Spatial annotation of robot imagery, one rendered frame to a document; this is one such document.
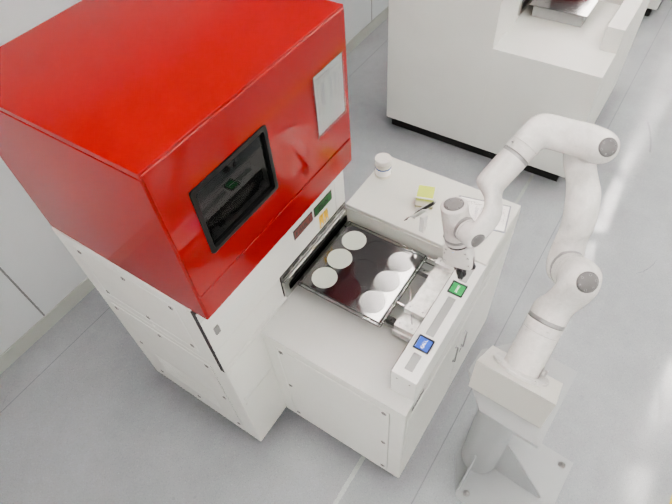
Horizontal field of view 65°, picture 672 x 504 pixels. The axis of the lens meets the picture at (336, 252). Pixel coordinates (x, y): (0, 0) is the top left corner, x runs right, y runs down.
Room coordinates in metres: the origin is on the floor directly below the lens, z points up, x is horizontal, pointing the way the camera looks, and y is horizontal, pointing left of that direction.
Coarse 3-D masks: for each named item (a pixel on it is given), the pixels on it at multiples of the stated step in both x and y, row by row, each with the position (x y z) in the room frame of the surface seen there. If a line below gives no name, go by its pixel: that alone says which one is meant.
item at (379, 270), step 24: (336, 240) 1.38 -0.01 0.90; (384, 240) 1.35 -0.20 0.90; (360, 264) 1.24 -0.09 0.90; (384, 264) 1.23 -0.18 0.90; (408, 264) 1.22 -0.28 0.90; (336, 288) 1.14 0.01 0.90; (360, 288) 1.13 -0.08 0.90; (384, 288) 1.12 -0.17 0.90; (360, 312) 1.02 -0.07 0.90; (384, 312) 1.01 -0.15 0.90
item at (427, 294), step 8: (432, 272) 1.18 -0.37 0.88; (440, 272) 1.18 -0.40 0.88; (432, 280) 1.15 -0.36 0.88; (440, 280) 1.14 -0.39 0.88; (424, 288) 1.11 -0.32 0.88; (432, 288) 1.11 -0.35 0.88; (440, 288) 1.11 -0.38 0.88; (416, 296) 1.08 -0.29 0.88; (424, 296) 1.08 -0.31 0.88; (432, 296) 1.08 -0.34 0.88; (416, 304) 1.05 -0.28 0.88; (424, 304) 1.04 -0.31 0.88; (408, 320) 0.98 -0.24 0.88; (416, 320) 0.98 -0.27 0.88; (400, 336) 0.93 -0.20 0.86; (408, 336) 0.92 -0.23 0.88
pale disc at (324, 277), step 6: (318, 270) 1.23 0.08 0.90; (324, 270) 1.23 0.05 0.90; (330, 270) 1.23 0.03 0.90; (312, 276) 1.21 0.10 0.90; (318, 276) 1.21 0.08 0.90; (324, 276) 1.20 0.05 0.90; (330, 276) 1.20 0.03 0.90; (336, 276) 1.20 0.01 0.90; (318, 282) 1.18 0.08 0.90; (324, 282) 1.17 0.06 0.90; (330, 282) 1.17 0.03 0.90
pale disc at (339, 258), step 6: (330, 252) 1.32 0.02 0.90; (336, 252) 1.31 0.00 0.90; (342, 252) 1.31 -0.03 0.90; (348, 252) 1.31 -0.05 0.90; (330, 258) 1.29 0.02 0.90; (336, 258) 1.28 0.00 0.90; (342, 258) 1.28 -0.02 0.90; (348, 258) 1.28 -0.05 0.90; (330, 264) 1.26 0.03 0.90; (336, 264) 1.25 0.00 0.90; (342, 264) 1.25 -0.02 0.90; (348, 264) 1.25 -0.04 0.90
